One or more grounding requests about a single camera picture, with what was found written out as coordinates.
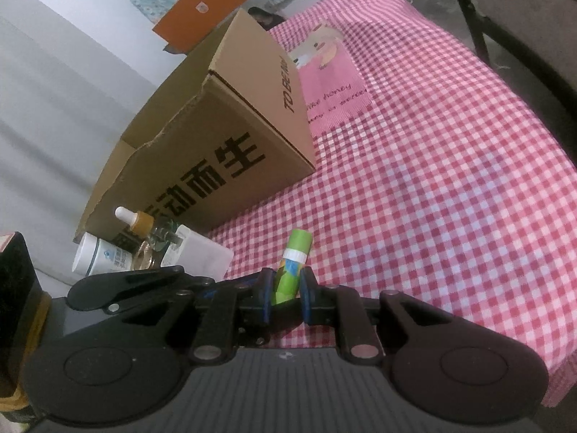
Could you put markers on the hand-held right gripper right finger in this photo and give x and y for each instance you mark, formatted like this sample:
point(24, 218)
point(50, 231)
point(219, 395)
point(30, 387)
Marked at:
point(306, 298)

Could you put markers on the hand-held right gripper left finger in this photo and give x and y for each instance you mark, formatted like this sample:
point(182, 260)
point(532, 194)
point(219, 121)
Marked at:
point(266, 297)

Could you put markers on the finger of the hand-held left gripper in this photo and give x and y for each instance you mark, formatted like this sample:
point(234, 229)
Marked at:
point(130, 286)

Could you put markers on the green paper-wrapped stick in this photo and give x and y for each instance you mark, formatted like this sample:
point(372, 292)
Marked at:
point(290, 264)

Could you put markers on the white-capped plastic bottle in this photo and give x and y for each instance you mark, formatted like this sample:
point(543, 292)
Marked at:
point(101, 255)

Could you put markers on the white power adapter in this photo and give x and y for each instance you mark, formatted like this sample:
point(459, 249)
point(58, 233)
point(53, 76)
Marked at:
point(198, 257)

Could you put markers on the brown cardboard box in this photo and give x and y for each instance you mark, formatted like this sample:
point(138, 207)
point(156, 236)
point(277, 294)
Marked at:
point(212, 135)

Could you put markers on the glass dropper bottle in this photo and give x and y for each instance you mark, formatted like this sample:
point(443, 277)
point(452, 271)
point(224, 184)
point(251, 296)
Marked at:
point(139, 223)

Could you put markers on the dark green bottle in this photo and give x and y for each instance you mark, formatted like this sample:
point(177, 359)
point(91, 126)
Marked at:
point(170, 225)

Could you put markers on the pink checkered blanket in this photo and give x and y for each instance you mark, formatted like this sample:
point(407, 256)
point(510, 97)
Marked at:
point(428, 180)

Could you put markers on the orange flat box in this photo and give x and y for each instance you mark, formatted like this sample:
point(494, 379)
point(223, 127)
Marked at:
point(203, 9)

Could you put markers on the black metal chair frame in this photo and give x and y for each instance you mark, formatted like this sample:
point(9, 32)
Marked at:
point(473, 22)

